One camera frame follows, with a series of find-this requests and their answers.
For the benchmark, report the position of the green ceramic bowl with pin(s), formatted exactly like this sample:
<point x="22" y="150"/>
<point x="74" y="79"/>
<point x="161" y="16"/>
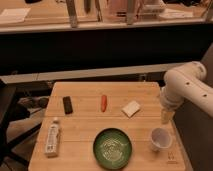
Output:
<point x="112" y="149"/>

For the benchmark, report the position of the white plastic bottle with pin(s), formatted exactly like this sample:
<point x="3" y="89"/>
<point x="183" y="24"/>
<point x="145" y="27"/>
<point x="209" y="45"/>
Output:
<point x="53" y="138"/>

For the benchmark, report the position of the grey metal post right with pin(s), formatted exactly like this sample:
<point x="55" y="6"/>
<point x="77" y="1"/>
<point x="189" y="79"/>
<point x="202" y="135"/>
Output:
<point x="130" y="11"/>

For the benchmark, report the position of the white paper sheet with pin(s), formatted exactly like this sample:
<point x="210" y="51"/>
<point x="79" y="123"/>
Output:
<point x="16" y="15"/>

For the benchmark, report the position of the orange carrot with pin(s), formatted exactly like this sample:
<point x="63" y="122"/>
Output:
<point x="103" y="103"/>

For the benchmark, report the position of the white sponge block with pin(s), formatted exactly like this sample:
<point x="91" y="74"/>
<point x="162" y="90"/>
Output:
<point x="131" y="108"/>

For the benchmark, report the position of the black eraser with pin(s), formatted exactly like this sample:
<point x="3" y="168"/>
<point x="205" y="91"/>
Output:
<point x="67" y="105"/>

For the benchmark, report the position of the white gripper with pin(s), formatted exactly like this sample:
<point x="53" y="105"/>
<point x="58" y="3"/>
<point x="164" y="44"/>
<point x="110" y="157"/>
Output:
<point x="170" y="101"/>

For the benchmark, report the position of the grey metal post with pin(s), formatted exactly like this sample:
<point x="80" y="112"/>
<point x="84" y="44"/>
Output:
<point x="72" y="13"/>
<point x="130" y="11"/>

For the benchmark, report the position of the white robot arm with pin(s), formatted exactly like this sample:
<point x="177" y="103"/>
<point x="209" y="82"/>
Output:
<point x="185" y="82"/>

